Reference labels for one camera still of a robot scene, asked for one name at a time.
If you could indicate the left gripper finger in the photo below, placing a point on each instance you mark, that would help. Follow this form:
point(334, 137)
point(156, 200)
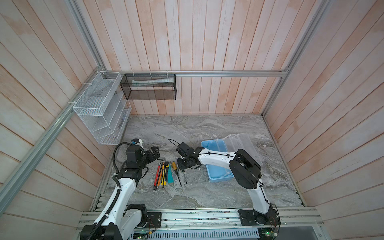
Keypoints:
point(153, 157)
point(155, 151)

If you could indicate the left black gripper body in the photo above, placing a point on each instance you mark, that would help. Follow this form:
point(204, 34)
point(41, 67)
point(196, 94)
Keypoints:
point(142, 162)

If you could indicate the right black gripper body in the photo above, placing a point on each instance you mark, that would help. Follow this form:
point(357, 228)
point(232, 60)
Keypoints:
point(183, 162)

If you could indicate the yellow handled screwdriver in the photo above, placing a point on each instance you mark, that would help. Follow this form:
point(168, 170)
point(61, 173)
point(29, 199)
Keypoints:
point(175, 168)

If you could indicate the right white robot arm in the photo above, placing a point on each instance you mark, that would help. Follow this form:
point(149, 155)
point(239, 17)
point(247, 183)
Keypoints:
point(247, 173)

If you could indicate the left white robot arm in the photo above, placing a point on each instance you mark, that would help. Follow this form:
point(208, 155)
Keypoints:
point(118, 220)

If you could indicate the teal flat tool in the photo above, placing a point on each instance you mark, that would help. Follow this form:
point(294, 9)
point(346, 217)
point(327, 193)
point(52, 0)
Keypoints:
point(170, 178)

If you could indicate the yellow black utility knife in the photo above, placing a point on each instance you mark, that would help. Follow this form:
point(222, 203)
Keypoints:
point(165, 174)

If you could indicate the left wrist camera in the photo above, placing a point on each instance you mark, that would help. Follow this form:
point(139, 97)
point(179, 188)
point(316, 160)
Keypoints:
point(138, 142)

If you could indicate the white wire mesh shelf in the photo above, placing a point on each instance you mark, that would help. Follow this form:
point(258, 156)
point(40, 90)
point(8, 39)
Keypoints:
point(103, 109)

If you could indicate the black wire mesh basket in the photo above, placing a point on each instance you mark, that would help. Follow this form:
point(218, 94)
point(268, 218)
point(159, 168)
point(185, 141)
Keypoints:
point(149, 87)

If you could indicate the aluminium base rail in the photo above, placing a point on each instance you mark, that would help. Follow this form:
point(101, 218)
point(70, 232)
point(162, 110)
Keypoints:
point(194, 219)

